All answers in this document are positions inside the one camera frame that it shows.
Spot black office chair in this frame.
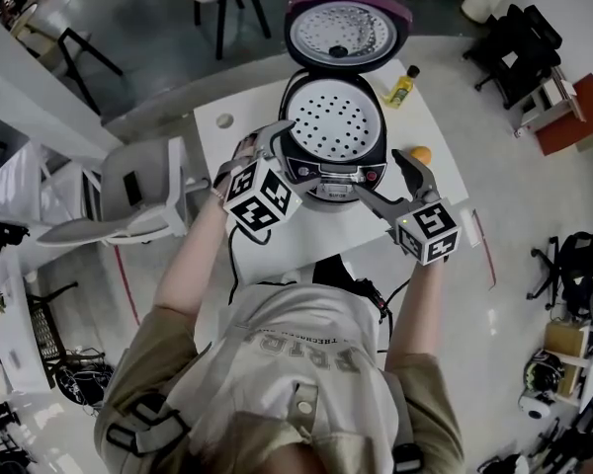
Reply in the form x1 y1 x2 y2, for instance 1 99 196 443
526 231 593 315
463 3 563 111

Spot person's left hand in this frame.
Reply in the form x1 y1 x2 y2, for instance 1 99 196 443
232 134 259 162

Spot white mesh office chair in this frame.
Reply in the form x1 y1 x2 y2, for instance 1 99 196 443
37 135 213 246

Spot tangled black cable pile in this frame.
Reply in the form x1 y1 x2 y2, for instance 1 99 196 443
53 353 115 409

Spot person's left forearm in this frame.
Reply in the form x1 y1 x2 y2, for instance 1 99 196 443
153 190 228 315

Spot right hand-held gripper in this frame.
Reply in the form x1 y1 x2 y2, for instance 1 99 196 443
351 148 462 267

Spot black waist cable bundle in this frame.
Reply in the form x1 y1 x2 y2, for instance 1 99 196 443
350 276 394 325

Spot yellow oil bottle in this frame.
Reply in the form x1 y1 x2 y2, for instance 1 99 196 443
383 64 421 110

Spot orange cabinet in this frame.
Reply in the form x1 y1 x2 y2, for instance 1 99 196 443
536 72 593 156

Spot person's beige overshirt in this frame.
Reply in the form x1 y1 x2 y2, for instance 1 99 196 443
93 308 466 474

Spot white square table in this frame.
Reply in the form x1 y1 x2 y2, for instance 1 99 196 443
192 35 470 285

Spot person's white printed t-shirt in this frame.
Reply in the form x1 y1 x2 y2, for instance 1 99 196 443
167 281 401 474

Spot black metal lattice chair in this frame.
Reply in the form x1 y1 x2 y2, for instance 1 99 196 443
24 279 105 389

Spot white side table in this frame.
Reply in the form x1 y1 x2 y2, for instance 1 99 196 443
0 259 55 394

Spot black smartphone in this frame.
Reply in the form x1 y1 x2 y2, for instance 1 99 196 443
123 173 143 206

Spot white perforated steamer tray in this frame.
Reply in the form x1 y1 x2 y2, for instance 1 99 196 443
287 79 381 162

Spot black leg stool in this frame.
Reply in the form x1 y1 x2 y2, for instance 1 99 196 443
58 27 125 116

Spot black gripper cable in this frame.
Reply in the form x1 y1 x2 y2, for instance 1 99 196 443
225 224 297 305
382 276 416 315

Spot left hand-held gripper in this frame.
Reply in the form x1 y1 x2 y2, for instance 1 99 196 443
212 119 327 239

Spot white metal shelf rack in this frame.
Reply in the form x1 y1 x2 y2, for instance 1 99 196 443
0 106 105 276

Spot cardboard box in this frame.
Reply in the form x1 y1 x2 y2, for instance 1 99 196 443
543 321 592 364

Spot black green helmet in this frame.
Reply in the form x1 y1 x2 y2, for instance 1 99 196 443
522 349 567 394

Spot white helmet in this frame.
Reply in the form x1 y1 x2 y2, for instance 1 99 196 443
517 390 557 420

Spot person's right forearm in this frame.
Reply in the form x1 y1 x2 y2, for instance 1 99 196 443
384 259 446 364

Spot row of black bags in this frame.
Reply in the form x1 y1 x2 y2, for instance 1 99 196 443
0 220 31 276

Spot person's black trousers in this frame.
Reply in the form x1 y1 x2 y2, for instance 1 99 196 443
311 257 357 285

